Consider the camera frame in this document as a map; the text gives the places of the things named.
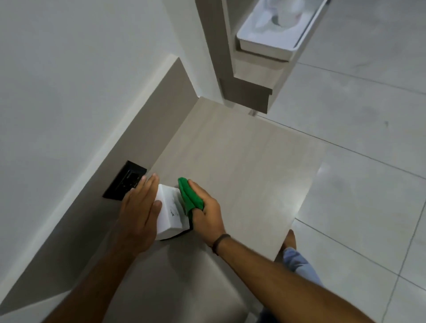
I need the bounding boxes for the person's left hand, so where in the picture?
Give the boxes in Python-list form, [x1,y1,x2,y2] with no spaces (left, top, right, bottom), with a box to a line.
[118,173,162,257]

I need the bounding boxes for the green cleaning cloth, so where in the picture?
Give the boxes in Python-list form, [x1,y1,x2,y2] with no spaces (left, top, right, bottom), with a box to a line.
[178,177,204,212]

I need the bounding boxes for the black wall socket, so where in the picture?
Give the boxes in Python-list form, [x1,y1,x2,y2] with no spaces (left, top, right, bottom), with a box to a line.
[103,161,147,201]

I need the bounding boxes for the person's right forearm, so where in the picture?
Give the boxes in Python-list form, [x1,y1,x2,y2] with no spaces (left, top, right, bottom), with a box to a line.
[210,235,375,323]

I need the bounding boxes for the person's bare foot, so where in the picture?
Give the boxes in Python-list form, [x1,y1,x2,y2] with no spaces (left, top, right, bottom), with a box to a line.
[281,229,297,254]

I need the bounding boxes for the person's blue trouser leg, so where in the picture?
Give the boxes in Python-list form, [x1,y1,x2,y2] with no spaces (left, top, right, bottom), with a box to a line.
[258,247,324,323]

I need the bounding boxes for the dark wrist band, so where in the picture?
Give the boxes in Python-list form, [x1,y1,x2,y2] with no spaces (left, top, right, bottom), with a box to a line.
[212,234,231,256]

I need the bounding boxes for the person's left forearm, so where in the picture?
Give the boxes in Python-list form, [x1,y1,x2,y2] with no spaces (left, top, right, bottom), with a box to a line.
[43,230,157,323]

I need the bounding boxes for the white box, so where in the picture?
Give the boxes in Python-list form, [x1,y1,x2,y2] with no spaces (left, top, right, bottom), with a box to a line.
[154,184,190,241]

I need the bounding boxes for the white plastic tray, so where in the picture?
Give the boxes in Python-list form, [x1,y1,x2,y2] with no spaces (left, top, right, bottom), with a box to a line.
[236,0,331,62]

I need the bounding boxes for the person's right hand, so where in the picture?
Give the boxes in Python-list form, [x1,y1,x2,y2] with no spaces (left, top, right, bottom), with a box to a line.
[187,179,226,247]

